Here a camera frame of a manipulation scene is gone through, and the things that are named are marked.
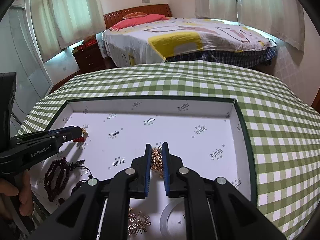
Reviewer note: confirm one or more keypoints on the dark green tray box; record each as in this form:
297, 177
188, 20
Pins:
209, 135

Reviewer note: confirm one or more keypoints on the window curtain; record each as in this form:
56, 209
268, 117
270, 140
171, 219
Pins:
58, 24
283, 19

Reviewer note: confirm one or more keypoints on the white jade bangle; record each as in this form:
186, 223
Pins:
172, 220

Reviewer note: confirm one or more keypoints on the red tassel knot charm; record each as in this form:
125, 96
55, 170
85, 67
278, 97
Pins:
83, 136

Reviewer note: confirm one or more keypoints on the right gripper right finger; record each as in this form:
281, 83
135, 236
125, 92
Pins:
214, 209

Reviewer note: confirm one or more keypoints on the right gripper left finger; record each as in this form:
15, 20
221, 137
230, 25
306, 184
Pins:
99, 209

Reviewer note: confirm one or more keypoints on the black gourd pendant with cord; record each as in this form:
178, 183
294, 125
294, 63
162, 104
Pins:
86, 171

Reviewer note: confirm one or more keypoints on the green checkered tablecloth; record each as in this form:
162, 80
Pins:
284, 131

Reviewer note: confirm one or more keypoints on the bed with patterned sheet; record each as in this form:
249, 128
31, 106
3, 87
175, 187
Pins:
187, 39

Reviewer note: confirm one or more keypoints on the orange patterned pillow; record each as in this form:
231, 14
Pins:
134, 15

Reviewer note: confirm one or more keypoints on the right window curtain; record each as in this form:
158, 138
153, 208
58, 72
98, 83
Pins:
283, 19

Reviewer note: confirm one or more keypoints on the pink pillow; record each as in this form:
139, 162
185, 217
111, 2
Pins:
138, 21

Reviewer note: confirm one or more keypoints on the person's left hand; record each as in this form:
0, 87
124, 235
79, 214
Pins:
24, 193

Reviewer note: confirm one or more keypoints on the dark wooden nightstand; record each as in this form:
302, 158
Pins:
89, 59

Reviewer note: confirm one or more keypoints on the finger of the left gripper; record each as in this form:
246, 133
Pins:
62, 129
42, 142

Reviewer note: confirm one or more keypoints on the frosted glass wardrobe door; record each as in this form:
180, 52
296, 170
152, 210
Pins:
18, 55

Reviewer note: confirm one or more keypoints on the red items on nightstand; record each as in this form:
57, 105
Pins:
87, 42

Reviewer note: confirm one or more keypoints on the left window curtain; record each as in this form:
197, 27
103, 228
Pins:
58, 24

